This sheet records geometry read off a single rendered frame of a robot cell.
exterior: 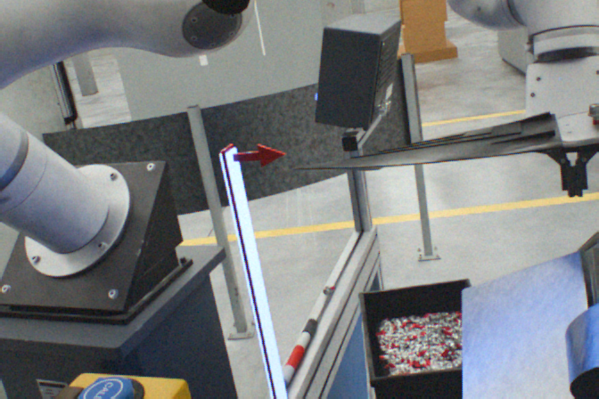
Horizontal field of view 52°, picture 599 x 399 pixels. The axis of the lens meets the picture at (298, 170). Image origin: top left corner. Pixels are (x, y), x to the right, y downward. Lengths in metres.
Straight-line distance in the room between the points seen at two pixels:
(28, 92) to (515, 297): 2.17
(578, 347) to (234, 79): 6.44
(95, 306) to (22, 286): 0.15
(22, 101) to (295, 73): 4.49
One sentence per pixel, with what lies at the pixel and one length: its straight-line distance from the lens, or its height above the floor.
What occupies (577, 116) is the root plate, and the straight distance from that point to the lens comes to 0.61.
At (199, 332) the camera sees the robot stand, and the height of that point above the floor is 0.83.
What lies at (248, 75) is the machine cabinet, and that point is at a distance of 6.76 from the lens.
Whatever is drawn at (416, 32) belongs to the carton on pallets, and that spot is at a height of 0.42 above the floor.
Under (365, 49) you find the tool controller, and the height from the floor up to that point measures 1.20.
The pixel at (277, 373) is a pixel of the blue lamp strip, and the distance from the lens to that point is 0.76.
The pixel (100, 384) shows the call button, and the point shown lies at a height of 1.08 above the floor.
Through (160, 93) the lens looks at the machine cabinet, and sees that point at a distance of 7.05.
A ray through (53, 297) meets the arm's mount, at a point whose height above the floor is 0.96.
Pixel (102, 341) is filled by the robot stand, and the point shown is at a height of 0.93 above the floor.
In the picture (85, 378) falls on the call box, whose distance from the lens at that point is 0.54.
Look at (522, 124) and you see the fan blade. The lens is 0.60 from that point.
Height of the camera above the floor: 1.34
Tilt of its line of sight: 17 degrees down
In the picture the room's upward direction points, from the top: 10 degrees counter-clockwise
